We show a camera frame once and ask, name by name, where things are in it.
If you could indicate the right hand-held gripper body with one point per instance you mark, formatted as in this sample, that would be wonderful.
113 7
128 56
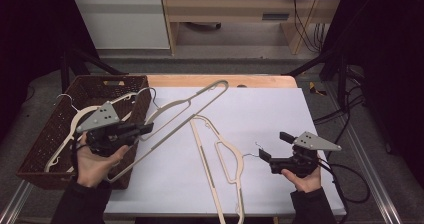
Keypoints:
313 142

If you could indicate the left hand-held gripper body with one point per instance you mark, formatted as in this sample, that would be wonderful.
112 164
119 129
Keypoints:
101 117

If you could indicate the beige plastic clothes hanger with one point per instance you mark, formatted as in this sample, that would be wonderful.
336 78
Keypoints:
241 165
173 132
87 109

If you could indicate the brown woven basket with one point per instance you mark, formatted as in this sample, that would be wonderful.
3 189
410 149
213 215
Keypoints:
90 94

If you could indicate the person's right hand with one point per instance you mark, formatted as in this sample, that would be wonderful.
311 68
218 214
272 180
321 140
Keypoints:
306 184

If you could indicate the person's left hand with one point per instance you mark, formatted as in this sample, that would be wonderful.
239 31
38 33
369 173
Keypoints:
93 170

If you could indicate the white table sheet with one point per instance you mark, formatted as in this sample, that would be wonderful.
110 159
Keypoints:
266 110

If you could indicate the yellow and black tool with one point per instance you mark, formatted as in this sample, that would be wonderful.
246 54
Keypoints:
315 89

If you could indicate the black metal stand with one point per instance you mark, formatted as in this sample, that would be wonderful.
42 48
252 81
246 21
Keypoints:
85 59
340 70

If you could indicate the wooden table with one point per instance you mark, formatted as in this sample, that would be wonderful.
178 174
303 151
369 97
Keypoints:
186 80

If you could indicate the white cabinet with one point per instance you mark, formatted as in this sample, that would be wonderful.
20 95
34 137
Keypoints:
123 24

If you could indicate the dark curtain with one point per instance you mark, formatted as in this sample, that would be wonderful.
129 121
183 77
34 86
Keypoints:
26 34
393 50

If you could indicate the light wooden desk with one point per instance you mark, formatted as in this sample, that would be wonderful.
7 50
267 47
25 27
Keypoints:
226 9

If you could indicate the aluminium rail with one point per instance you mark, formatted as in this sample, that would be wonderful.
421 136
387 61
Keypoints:
383 197
15 204

